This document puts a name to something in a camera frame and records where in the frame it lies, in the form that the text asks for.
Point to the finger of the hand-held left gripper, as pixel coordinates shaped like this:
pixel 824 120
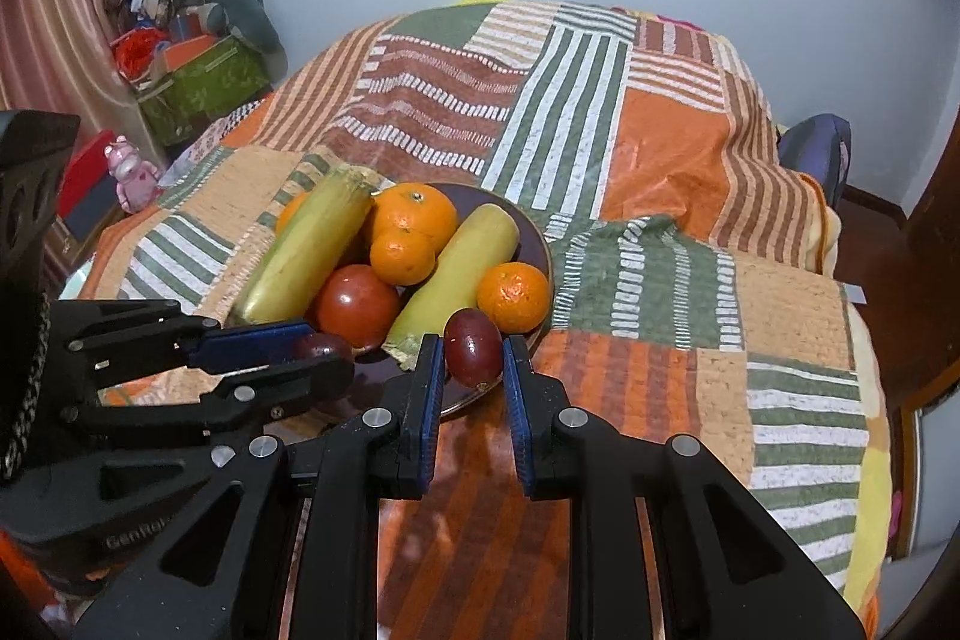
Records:
pixel 300 381
pixel 255 341

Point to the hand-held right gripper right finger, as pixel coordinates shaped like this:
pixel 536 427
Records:
pixel 517 419

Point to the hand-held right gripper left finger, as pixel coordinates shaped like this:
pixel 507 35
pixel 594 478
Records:
pixel 427 419

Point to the dark red grape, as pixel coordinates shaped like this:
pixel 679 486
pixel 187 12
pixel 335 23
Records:
pixel 324 344
pixel 472 346

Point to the large red tomato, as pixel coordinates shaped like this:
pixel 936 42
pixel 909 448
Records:
pixel 356 306

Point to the yellow-green corn cob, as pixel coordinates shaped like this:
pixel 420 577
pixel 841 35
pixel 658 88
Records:
pixel 307 250
pixel 457 284

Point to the plain large orange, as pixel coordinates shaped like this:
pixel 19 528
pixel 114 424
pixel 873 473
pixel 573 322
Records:
pixel 514 297

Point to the small red tomato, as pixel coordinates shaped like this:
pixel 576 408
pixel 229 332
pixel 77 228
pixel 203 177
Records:
pixel 291 211

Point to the small orange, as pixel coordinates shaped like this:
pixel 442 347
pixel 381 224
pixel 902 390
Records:
pixel 403 256

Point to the purple round plate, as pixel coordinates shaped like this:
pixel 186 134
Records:
pixel 534 239

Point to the orange with white sticker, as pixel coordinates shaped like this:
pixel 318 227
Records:
pixel 415 211

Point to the pink toy figure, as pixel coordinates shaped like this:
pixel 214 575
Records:
pixel 133 175

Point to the pink floral sheet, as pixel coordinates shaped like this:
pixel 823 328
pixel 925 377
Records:
pixel 225 124

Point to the red box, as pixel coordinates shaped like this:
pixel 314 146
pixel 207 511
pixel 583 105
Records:
pixel 86 175

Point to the green storage box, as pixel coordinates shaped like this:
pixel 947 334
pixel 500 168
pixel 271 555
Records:
pixel 206 89

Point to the orange box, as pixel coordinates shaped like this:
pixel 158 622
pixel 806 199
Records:
pixel 187 53

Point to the striped patchwork blanket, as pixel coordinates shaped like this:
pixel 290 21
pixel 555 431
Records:
pixel 675 160

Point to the red bag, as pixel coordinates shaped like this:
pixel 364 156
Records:
pixel 139 51

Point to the grey plush pillow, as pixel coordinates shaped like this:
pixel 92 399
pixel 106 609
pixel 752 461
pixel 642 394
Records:
pixel 236 3

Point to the striped red curtain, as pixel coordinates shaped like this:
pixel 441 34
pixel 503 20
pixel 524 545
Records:
pixel 60 10

